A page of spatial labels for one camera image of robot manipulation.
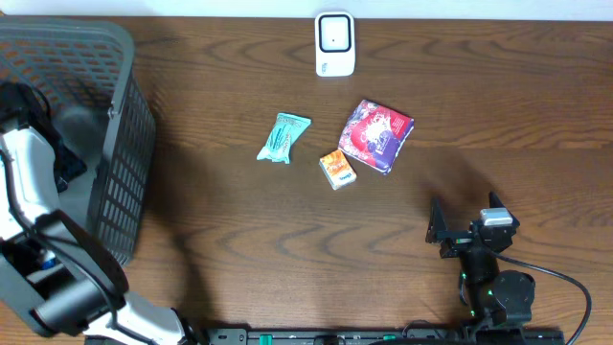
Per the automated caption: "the red purple snack packet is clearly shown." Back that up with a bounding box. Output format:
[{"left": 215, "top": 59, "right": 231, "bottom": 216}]
[{"left": 338, "top": 100, "right": 415, "bottom": 174}]

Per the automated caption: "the orange tissue pack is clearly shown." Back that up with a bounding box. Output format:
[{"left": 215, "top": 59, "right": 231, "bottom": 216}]
[{"left": 319, "top": 149, "right": 357, "bottom": 190}]

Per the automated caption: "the teal wipes packet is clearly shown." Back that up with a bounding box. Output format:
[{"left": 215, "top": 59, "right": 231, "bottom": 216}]
[{"left": 257, "top": 113, "right": 311, "bottom": 164}]

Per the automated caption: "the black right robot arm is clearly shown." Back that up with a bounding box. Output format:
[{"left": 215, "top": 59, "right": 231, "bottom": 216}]
[{"left": 425, "top": 192, "right": 535, "bottom": 327}]

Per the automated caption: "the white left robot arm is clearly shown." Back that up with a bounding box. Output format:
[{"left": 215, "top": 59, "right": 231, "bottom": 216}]
[{"left": 1, "top": 81, "right": 209, "bottom": 344}]

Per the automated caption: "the grey plastic basket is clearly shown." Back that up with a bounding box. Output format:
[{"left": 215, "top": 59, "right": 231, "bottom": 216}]
[{"left": 1, "top": 16, "right": 156, "bottom": 265}]

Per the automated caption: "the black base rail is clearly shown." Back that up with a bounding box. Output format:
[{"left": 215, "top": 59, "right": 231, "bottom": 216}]
[{"left": 205, "top": 324, "right": 565, "bottom": 345}]

